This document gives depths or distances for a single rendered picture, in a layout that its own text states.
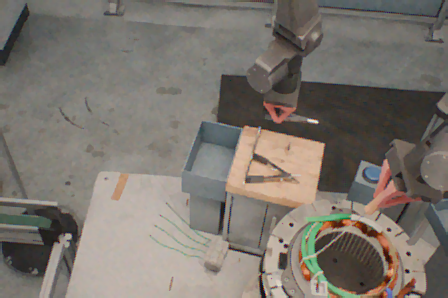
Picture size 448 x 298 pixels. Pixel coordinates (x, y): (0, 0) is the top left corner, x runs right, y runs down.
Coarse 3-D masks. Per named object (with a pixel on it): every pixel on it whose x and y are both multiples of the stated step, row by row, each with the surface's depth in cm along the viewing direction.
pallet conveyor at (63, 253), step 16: (48, 208) 148; (0, 224) 146; (16, 224) 146; (32, 224) 146; (48, 224) 147; (0, 240) 152; (16, 240) 151; (32, 240) 151; (48, 240) 150; (64, 240) 154; (64, 256) 158; (48, 272) 144; (64, 272) 165; (48, 288) 141
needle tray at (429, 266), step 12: (432, 204) 119; (444, 204) 122; (432, 216) 120; (444, 216) 122; (432, 228) 120; (444, 228) 116; (444, 240) 116; (444, 252) 119; (432, 264) 125; (444, 264) 120; (432, 276) 126; (444, 276) 121; (432, 288) 126; (444, 288) 121
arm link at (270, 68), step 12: (276, 36) 101; (312, 36) 96; (276, 48) 99; (288, 48) 100; (300, 48) 100; (312, 48) 98; (264, 60) 97; (276, 60) 98; (288, 60) 99; (252, 72) 100; (264, 72) 97; (276, 72) 99; (252, 84) 102; (264, 84) 99
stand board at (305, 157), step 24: (240, 144) 128; (264, 144) 128; (288, 144) 129; (312, 144) 129; (240, 168) 123; (264, 168) 124; (288, 168) 124; (312, 168) 124; (240, 192) 121; (264, 192) 119; (288, 192) 120; (312, 192) 120
